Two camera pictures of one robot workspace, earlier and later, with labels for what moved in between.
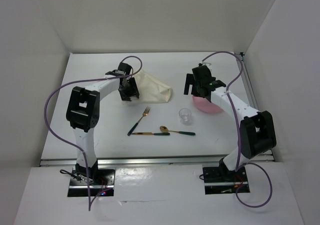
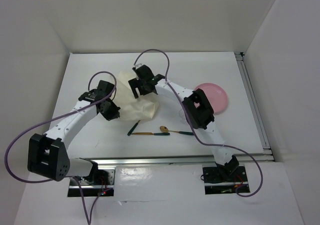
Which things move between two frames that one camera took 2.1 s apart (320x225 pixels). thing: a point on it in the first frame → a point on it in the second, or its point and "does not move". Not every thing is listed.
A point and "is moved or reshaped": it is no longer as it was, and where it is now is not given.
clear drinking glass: x=185 y=114 does not move
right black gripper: x=190 y=80 → x=135 y=83
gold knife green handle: x=154 y=133 does not move
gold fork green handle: x=145 y=114 does not move
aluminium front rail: x=151 y=161 does not move
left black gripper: x=133 y=91 → x=114 y=113
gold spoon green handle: x=164 y=129 does not move
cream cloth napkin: x=149 y=90 is moved or reshaped
